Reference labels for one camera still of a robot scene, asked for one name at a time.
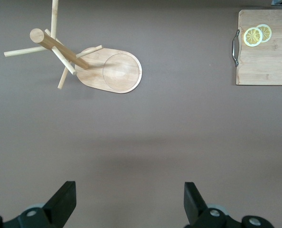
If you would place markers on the wooden cup rack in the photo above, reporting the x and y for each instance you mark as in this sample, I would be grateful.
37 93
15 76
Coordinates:
122 71

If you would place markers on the lemon slice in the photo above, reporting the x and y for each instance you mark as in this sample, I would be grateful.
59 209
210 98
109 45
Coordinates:
252 37
267 32

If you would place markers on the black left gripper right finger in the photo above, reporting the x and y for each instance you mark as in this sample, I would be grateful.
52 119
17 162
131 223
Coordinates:
195 204

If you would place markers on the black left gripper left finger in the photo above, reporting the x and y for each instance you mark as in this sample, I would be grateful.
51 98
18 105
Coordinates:
60 204

